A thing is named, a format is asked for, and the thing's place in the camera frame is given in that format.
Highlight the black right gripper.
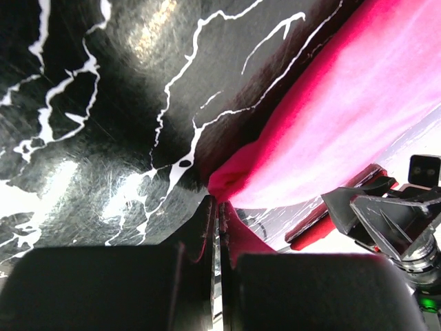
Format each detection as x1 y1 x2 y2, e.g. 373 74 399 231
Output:
322 154 440 310

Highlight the bright pink t shirt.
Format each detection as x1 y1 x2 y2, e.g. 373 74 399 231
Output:
207 0 441 210

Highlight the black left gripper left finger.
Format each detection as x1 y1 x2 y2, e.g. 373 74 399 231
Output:
1 196 217 330

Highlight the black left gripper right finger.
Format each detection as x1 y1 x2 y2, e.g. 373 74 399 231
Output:
218 203 426 330

